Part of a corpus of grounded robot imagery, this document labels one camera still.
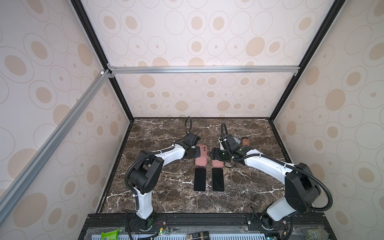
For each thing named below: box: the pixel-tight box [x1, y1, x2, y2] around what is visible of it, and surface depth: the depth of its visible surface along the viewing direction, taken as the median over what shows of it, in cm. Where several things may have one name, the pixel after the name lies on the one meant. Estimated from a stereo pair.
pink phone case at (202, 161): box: [195, 144, 208, 167], surface depth 96 cm
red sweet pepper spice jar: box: [242, 136, 250, 146], surface depth 103 cm
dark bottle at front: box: [186, 230, 210, 240], surface depth 69 cm
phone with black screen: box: [212, 167, 225, 192], surface depth 91 cm
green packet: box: [100, 227, 120, 240], surface depth 70 cm
